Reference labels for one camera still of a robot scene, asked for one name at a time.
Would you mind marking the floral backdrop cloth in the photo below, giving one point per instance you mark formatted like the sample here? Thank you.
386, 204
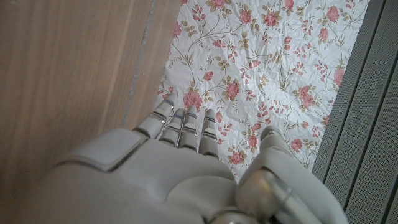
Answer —
264, 62

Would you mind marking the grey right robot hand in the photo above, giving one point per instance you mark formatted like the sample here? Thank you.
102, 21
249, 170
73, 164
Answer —
140, 186

